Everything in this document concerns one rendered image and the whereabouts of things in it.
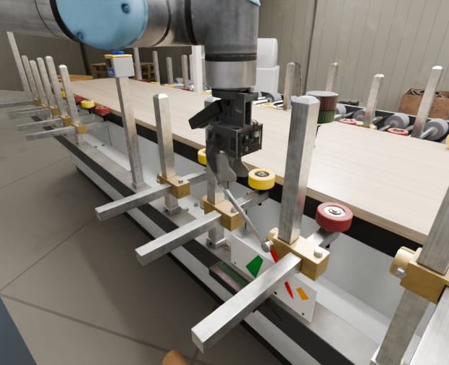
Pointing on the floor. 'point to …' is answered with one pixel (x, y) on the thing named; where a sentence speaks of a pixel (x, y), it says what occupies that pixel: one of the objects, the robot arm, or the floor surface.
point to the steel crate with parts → (439, 108)
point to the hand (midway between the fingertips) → (224, 182)
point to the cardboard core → (174, 358)
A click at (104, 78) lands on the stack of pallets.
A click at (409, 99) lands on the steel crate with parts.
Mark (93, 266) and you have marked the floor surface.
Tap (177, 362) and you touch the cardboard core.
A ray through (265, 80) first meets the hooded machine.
